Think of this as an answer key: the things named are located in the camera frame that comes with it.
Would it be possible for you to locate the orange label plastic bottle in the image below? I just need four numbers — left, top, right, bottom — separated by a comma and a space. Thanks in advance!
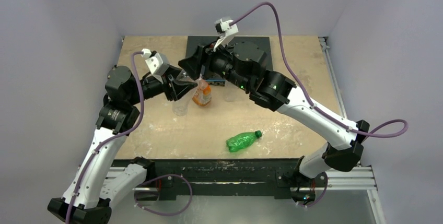
192, 78, 212, 107

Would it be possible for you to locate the large clear plastic bottle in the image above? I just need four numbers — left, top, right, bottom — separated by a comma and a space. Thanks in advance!
223, 84, 238, 102

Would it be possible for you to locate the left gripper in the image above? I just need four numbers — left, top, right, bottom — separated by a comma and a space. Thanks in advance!
127, 64, 196, 105

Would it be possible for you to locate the green plastic bottle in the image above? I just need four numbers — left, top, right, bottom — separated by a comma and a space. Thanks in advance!
225, 131, 262, 152

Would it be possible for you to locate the black network switch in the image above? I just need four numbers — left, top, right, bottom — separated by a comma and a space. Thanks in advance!
185, 36, 273, 87

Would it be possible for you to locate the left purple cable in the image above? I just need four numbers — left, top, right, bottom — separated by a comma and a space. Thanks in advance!
65, 51, 194, 224

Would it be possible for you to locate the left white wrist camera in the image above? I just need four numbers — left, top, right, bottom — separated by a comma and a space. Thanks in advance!
142, 49, 170, 84

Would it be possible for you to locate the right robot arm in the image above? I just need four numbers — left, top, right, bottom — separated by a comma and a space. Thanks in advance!
178, 42, 368, 186

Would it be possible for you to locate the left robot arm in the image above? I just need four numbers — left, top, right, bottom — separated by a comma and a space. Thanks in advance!
48, 66, 197, 223

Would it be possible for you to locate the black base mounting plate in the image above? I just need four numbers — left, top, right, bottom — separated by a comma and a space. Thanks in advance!
111, 157, 327, 204

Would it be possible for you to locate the aluminium frame rail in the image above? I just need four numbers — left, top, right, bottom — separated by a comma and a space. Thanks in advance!
103, 166, 378, 191

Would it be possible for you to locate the slim clear plastic bottle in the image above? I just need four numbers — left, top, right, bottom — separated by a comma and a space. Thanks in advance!
172, 70, 197, 116

